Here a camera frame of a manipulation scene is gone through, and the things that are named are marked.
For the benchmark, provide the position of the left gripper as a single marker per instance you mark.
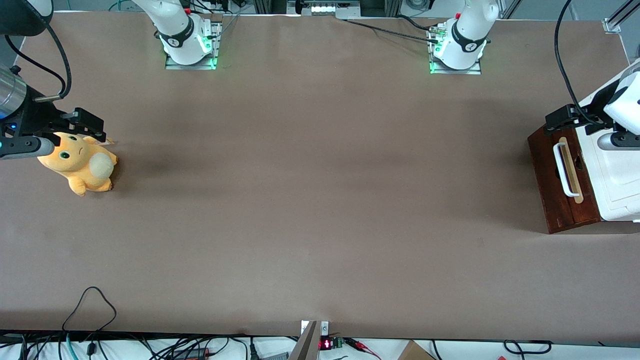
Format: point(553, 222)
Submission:
point(594, 103)

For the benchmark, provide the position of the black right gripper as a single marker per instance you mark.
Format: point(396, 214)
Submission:
point(36, 116)

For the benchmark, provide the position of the white plate edge-on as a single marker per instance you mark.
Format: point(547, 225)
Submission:
point(560, 169)

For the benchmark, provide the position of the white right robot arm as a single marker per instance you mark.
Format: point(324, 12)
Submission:
point(177, 30)

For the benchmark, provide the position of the orange plush toy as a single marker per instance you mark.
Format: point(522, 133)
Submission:
point(82, 170)

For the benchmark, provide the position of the white plastic box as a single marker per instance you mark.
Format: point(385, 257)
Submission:
point(615, 185)

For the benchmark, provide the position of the black power adapter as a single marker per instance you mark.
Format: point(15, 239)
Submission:
point(191, 354)

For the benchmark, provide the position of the white power strip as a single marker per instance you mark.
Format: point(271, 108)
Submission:
point(325, 8)

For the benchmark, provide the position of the brown cardboard box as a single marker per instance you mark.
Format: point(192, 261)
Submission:
point(415, 352)

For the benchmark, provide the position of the red clip leads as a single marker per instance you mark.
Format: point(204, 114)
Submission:
point(362, 346)

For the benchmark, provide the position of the aluminium profile bar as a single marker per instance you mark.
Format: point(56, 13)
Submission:
point(305, 345)

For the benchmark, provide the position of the small green circuit board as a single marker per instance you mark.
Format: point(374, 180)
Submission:
point(337, 343)

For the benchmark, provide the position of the red LED display module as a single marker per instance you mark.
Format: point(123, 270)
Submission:
point(325, 344)

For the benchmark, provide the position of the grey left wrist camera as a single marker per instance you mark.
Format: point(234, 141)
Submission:
point(612, 142)

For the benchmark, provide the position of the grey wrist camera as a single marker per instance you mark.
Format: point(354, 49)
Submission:
point(612, 142)
point(25, 147)

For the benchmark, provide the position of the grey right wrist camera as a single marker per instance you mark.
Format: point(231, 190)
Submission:
point(25, 147)

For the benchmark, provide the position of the aluminium frame bracket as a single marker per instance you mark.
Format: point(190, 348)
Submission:
point(617, 22)

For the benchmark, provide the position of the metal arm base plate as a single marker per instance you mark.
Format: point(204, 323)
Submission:
point(455, 71)
point(190, 66)

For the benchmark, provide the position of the white metal bracket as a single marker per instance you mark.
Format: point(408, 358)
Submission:
point(325, 327)

